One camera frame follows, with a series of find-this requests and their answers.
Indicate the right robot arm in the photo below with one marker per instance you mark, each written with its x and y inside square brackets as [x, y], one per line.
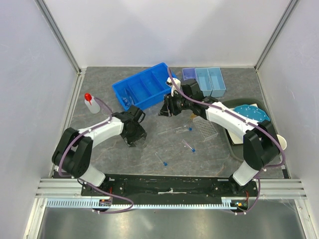
[260, 141]

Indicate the light blue tray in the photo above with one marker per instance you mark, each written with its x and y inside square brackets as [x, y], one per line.
[218, 85]
[204, 81]

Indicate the clear well plate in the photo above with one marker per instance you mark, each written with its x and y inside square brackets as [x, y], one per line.
[206, 128]

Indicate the dark green tray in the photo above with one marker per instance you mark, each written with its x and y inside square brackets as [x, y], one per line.
[236, 150]

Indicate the blue dotted plate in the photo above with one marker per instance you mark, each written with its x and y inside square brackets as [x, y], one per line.
[252, 112]

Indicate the purple small tray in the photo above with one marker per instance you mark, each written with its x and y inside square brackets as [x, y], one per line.
[189, 73]

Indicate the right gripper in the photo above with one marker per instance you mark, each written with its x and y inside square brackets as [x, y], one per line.
[167, 109]

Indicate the red cap wash bottle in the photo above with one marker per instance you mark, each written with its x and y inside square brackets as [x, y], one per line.
[91, 104]

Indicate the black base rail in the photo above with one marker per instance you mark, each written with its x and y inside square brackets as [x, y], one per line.
[175, 190]

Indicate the pink mug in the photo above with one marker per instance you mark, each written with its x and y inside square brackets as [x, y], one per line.
[282, 142]

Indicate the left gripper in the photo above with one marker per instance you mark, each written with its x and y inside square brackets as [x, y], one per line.
[130, 141]

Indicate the light blue middle tray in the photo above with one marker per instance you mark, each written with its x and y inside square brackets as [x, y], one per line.
[204, 81]

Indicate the blue safety goggles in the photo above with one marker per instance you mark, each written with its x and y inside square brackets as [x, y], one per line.
[128, 98]

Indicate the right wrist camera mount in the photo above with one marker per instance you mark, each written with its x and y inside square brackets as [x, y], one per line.
[174, 84]

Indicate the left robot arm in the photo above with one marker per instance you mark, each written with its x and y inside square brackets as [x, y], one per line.
[72, 155]

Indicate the blue divided plastic bin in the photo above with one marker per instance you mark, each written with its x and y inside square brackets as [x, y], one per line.
[148, 86]

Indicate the light blue right tray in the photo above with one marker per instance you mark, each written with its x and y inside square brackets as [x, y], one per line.
[218, 85]

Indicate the test tube middle blue cap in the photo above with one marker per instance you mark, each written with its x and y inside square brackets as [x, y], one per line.
[188, 145]

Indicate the test tube lower blue cap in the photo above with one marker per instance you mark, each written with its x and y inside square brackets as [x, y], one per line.
[160, 159]

